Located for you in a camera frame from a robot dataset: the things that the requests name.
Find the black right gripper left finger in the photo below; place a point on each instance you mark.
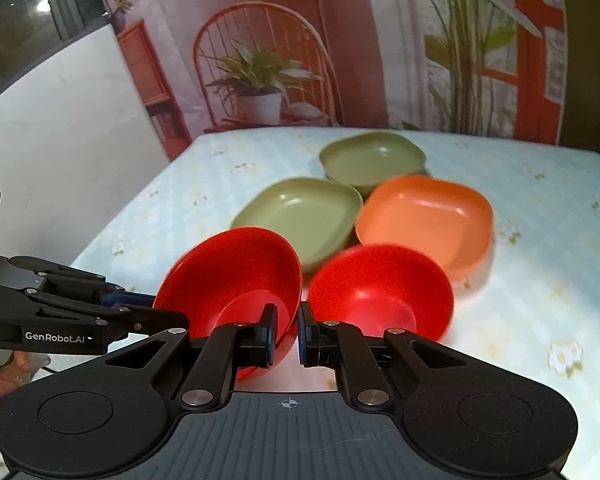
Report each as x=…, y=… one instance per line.
x=229, y=348

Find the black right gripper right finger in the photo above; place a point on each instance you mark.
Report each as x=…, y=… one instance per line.
x=343, y=348

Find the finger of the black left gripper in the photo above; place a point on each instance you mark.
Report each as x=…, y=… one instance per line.
x=93, y=317
x=75, y=284

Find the red round bowl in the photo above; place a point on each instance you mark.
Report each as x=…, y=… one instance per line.
x=383, y=286
x=230, y=277

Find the olive green square plate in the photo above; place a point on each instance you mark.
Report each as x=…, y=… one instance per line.
x=315, y=216

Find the orange square plate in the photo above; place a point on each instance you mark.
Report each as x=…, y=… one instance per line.
x=446, y=221

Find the left hand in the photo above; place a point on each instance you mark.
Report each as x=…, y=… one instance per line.
x=19, y=370

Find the far olive green plate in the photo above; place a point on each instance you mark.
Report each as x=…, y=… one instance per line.
x=368, y=159

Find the printed room scene backdrop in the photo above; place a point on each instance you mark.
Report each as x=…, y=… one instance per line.
x=482, y=67

